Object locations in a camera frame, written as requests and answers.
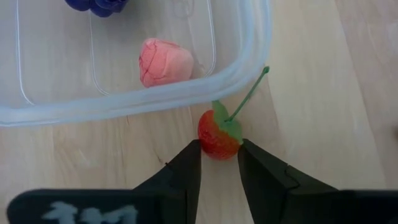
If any pink toy fruit ball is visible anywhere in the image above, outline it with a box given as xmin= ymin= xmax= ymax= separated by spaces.
xmin=138 ymin=37 xmax=195 ymax=89

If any purple toy grape bunch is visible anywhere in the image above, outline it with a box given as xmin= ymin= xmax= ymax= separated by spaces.
xmin=64 ymin=0 xmax=130 ymax=19

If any clear plastic tupperware container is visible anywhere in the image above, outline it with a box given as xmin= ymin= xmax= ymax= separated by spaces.
xmin=0 ymin=0 xmax=274 ymax=128

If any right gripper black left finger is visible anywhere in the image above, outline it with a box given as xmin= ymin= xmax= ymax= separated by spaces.
xmin=7 ymin=139 xmax=203 ymax=224

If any small red long-stemmed toy strawberry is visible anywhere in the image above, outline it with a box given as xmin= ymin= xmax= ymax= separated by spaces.
xmin=198 ymin=65 xmax=271 ymax=161

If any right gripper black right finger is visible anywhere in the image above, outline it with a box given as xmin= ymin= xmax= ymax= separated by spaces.
xmin=237 ymin=138 xmax=398 ymax=224

